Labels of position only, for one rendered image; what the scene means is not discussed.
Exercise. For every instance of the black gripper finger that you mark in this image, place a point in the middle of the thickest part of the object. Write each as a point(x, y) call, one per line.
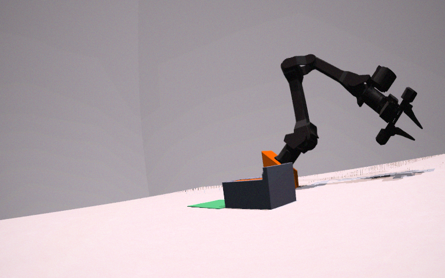
point(409, 112)
point(400, 132)

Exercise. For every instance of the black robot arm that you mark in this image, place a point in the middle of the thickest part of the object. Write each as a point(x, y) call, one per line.
point(305, 135)

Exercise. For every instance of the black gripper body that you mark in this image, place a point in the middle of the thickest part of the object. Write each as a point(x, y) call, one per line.
point(408, 96)

